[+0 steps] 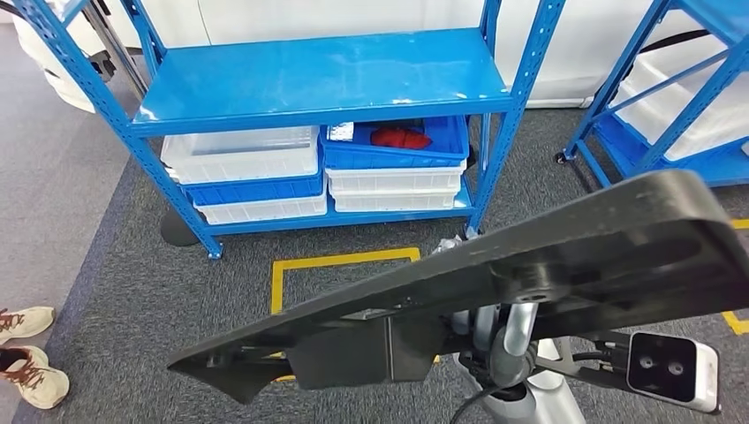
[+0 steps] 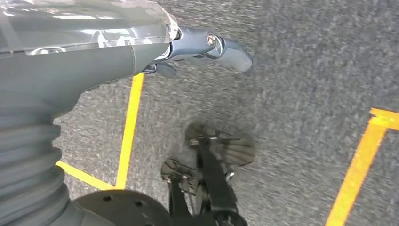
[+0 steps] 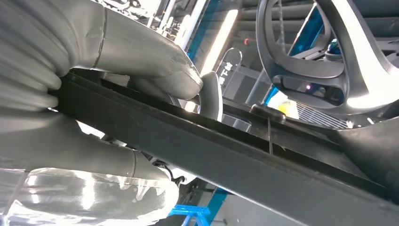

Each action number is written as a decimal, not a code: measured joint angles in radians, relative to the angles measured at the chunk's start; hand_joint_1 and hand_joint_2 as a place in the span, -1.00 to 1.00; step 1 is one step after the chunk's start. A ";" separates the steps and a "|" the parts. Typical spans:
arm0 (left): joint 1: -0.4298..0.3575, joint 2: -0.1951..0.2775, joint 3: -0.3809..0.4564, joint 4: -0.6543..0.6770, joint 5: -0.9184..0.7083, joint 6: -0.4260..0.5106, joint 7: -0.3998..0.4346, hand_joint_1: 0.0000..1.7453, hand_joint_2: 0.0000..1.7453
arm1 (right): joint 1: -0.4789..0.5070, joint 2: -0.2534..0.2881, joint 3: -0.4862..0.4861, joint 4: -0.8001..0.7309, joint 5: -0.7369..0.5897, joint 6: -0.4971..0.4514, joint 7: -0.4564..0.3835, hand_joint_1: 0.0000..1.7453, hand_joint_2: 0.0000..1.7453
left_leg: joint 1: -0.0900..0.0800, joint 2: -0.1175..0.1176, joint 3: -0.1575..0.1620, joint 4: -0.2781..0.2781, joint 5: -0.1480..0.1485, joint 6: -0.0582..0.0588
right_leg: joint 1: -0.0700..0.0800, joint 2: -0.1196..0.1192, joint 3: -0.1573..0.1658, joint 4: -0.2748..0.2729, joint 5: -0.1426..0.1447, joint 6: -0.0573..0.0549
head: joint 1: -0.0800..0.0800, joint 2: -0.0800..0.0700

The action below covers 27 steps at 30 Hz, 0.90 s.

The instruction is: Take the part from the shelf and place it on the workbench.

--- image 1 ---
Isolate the black plastic plate bracket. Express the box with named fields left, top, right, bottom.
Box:
left=166, top=170, right=749, bottom=406

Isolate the red part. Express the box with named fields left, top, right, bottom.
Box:
left=369, top=125, right=435, bottom=150

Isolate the blue rack with casters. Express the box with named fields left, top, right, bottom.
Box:
left=554, top=0, right=749, bottom=190

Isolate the blue steel shelf rack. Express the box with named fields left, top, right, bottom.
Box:
left=11, top=0, right=568, bottom=261

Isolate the yellow floor tape square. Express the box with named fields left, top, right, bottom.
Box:
left=721, top=219, right=749, bottom=336
left=269, top=246, right=441, bottom=382

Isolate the black round base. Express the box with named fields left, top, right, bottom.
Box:
left=159, top=208, right=203, bottom=248

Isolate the white car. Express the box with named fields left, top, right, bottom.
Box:
left=11, top=0, right=721, bottom=115

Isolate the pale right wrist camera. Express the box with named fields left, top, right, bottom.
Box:
left=625, top=331, right=721, bottom=415

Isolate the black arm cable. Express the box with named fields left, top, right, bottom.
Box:
left=449, top=382, right=511, bottom=424

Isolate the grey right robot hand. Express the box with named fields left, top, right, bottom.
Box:
left=451, top=303, right=540, bottom=360

